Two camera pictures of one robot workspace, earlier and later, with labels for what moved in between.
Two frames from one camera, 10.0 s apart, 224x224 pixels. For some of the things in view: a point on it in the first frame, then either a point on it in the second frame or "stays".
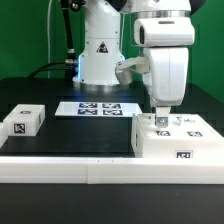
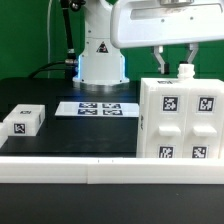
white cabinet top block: (25, 119) stays
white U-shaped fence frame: (109, 170) stays
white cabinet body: (186, 136) to (185, 77)
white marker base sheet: (98, 108) stays
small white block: (191, 126) to (205, 123)
